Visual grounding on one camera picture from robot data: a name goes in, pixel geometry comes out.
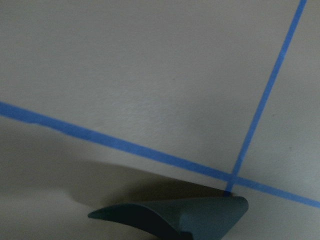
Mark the black mouse pad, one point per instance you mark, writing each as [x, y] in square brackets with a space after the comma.
[202, 218]

